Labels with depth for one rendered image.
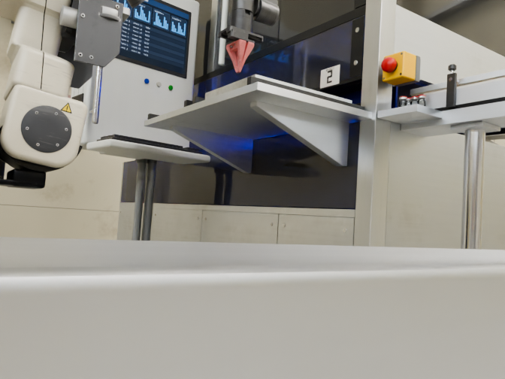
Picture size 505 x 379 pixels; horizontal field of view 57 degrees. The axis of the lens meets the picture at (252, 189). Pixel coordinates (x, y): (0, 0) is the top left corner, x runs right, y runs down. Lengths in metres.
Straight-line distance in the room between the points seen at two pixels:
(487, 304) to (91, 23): 1.10
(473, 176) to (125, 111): 1.34
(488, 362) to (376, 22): 1.34
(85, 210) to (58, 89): 3.66
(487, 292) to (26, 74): 1.07
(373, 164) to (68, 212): 3.69
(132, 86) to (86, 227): 2.88
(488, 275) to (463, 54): 1.63
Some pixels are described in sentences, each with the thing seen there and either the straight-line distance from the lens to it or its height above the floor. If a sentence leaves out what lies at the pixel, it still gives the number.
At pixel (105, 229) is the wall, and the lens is 4.89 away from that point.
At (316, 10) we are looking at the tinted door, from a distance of 1.71.
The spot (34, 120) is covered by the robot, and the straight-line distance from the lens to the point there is 1.13.
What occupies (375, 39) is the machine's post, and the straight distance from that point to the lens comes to 1.45.
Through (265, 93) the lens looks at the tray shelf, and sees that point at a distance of 1.16.
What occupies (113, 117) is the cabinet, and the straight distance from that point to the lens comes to 2.00.
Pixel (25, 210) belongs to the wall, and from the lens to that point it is 4.54.
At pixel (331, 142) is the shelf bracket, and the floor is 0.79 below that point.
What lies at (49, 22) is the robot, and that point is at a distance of 1.24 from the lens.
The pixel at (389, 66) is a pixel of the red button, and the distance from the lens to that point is 1.34.
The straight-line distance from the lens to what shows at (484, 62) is 1.89.
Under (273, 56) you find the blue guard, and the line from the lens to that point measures 1.82.
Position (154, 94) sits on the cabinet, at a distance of 2.11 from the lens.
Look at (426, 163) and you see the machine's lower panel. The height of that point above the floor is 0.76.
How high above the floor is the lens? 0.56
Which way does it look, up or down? 3 degrees up
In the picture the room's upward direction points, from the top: 4 degrees clockwise
